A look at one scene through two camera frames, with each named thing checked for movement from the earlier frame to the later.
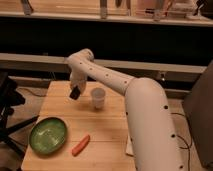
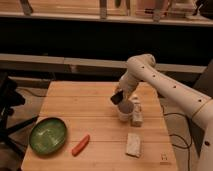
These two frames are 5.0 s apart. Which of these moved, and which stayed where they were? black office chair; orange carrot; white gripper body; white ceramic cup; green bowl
Moved: white gripper body; white ceramic cup
Stayed: orange carrot; green bowl; black office chair
